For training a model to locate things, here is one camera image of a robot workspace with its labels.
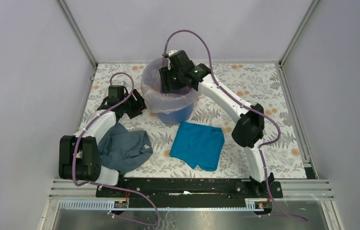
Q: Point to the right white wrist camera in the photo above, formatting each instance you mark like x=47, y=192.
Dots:
x=166, y=61

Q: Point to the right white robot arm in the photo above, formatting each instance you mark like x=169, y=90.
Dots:
x=249, y=119

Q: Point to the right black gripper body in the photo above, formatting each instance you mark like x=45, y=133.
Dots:
x=174, y=78

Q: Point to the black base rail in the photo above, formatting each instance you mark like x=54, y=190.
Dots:
x=191, y=192

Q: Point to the pink plastic trash bag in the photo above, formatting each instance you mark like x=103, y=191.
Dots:
x=159, y=102

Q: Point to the grey-blue crumpled garment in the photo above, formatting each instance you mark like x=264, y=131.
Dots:
x=123, y=150

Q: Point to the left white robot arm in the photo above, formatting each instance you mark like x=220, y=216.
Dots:
x=79, y=156

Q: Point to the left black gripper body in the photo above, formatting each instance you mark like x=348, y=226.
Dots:
x=131, y=106

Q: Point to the teal folded cloth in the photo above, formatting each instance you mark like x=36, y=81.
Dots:
x=198, y=145

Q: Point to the blue plastic trash bin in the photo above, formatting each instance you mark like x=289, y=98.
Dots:
x=178, y=116

